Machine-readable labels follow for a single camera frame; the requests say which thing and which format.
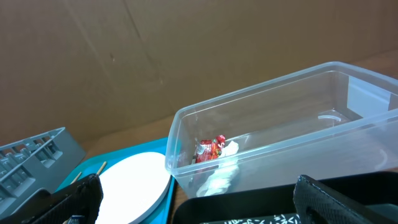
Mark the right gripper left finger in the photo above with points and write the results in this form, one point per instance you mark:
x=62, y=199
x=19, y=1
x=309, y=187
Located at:
x=82, y=198

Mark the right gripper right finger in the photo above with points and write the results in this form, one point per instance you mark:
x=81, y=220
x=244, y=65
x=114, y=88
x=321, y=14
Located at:
x=318, y=203

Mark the white tissue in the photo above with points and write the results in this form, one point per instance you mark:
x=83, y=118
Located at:
x=217, y=179

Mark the red snack wrapper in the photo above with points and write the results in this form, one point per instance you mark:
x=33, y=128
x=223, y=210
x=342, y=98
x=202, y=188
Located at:
x=209, y=149

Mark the grey dishwasher rack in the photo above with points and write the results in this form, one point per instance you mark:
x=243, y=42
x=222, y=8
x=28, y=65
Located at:
x=39, y=162

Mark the black waste tray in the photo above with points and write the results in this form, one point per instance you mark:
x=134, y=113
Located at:
x=377, y=191

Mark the clear plastic waste bin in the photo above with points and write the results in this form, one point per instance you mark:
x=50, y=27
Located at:
x=330, y=120

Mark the left wooden chopstick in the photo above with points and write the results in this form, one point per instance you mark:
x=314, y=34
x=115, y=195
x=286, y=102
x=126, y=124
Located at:
x=76, y=178

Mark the wooden chopstick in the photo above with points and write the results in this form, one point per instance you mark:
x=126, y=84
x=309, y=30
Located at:
x=76, y=178
x=99, y=171

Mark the right wooden chopstick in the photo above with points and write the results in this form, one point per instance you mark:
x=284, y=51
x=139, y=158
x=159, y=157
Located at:
x=99, y=171

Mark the large white plate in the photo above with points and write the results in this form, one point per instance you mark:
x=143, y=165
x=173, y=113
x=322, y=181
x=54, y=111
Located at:
x=133, y=188

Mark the teal serving tray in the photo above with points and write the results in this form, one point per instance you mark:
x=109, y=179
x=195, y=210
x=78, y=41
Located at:
x=161, y=214

